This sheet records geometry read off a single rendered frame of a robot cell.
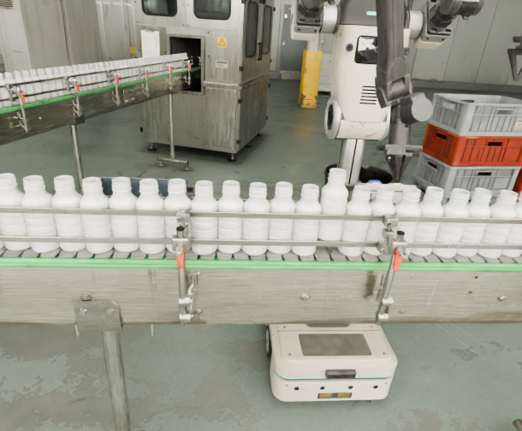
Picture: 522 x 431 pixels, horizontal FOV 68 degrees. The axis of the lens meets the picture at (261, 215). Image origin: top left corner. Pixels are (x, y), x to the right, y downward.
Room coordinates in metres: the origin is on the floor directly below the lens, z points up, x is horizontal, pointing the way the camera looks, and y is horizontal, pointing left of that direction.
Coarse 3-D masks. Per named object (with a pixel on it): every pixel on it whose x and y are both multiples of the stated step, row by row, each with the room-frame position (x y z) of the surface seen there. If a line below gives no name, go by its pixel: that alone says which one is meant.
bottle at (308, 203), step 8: (312, 184) 0.81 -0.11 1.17; (304, 192) 0.78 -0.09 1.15; (312, 192) 0.77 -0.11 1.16; (304, 200) 0.78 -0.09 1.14; (312, 200) 0.77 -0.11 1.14; (296, 208) 0.78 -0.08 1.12; (304, 208) 0.77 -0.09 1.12; (312, 208) 0.77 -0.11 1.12; (320, 208) 0.78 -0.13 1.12; (296, 224) 0.77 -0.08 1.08; (304, 224) 0.76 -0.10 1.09; (312, 224) 0.77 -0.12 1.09; (296, 232) 0.77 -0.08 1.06; (304, 232) 0.76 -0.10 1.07; (312, 232) 0.77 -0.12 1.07; (304, 240) 0.76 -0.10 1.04; (312, 240) 0.77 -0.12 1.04; (296, 248) 0.77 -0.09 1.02; (304, 248) 0.76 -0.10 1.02; (312, 248) 0.77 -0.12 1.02; (304, 256) 0.76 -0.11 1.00
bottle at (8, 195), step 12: (0, 180) 0.71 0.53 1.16; (12, 180) 0.73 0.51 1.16; (0, 192) 0.71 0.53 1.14; (12, 192) 0.72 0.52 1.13; (0, 204) 0.70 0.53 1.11; (12, 204) 0.71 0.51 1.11; (0, 216) 0.70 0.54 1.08; (12, 216) 0.71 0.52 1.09; (0, 228) 0.71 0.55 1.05; (12, 228) 0.70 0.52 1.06; (24, 228) 0.72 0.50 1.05
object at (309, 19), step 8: (296, 0) 1.45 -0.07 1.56; (296, 8) 1.43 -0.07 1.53; (304, 8) 1.39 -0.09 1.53; (312, 8) 1.38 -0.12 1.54; (296, 16) 1.42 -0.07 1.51; (304, 16) 1.41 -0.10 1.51; (312, 16) 1.41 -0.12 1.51; (320, 16) 1.42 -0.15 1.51; (296, 24) 1.42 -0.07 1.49; (304, 24) 1.41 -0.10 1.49; (312, 24) 1.41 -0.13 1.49; (320, 24) 1.41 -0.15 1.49
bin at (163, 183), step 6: (102, 180) 1.29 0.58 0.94; (108, 180) 1.30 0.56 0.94; (132, 180) 1.31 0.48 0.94; (138, 180) 1.31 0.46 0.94; (162, 180) 1.32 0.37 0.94; (168, 180) 1.32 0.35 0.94; (186, 180) 1.33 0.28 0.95; (102, 186) 1.28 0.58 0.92; (108, 186) 1.30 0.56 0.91; (132, 186) 1.31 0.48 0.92; (138, 186) 1.31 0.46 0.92; (162, 186) 1.32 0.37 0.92; (108, 192) 1.30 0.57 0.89; (132, 192) 1.31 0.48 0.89; (138, 192) 1.31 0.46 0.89; (162, 192) 1.32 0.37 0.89; (168, 192) 1.32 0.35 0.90; (78, 336) 0.79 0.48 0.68
